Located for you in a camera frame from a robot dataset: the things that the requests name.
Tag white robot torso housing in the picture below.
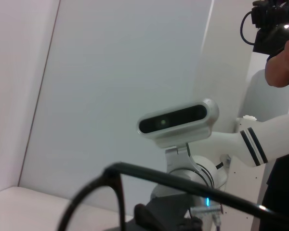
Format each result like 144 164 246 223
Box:
223 154 268 231

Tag black round glasses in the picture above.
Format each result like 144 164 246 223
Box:
57 161 289 231

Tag black video camera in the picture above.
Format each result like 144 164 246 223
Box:
239 0 289 57

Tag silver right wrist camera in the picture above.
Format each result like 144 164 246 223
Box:
136 98 220 174

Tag person in black clothes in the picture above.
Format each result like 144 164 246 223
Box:
262 151 289 231

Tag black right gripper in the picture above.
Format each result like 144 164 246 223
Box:
125 194 203 231

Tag person forearm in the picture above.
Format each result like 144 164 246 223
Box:
264 51 289 89

